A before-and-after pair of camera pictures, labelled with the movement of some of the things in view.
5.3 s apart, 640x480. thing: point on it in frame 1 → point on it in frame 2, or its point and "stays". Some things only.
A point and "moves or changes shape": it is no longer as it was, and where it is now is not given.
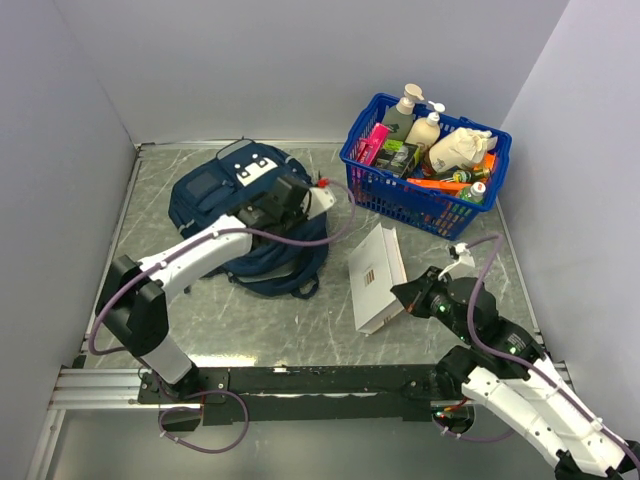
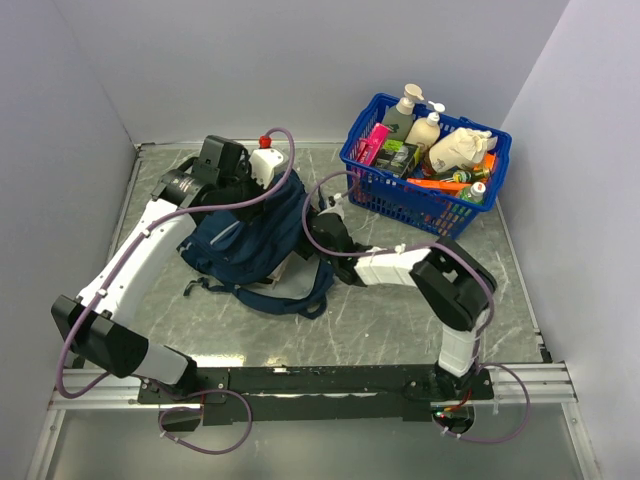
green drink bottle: x=474 y=192 stays
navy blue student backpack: x=240 y=172 moves or changes shape
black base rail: x=300 y=396 stays
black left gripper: x=302 y=210 → x=244 y=173
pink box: x=371 y=146 stays
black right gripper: x=412 y=293 → x=304 y=252
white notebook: x=375 y=268 → x=291 y=259
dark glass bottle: x=464 y=176 stays
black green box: x=395 y=155 stays
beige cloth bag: x=461 y=148 stays
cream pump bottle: x=425 y=130 stays
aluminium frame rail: x=116 y=389 stays
